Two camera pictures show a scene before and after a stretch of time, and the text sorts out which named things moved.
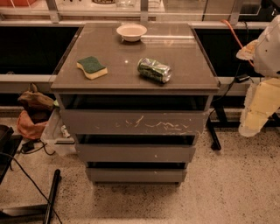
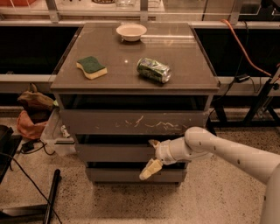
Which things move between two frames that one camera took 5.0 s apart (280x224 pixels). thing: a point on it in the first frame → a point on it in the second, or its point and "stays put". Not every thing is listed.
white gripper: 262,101 → 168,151
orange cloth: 27,128 stays put
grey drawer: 135,153 stays put
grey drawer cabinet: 136,96 stays put
